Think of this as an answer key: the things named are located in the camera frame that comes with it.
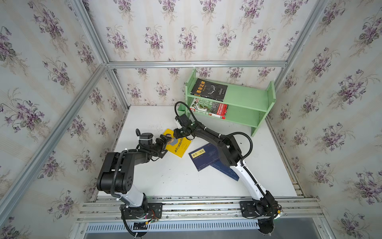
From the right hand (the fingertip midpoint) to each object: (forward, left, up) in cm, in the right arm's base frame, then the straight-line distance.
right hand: (181, 134), depth 104 cm
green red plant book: (+10, -24, +15) cm, 30 cm away
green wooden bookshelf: (+2, -40, +27) cm, 48 cm away
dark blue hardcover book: (-18, -16, +2) cm, 24 cm away
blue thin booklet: (-26, -28, +2) cm, 38 cm away
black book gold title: (+14, -18, +28) cm, 36 cm away
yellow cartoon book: (-11, +1, +2) cm, 11 cm away
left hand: (-11, +6, +5) cm, 13 cm away
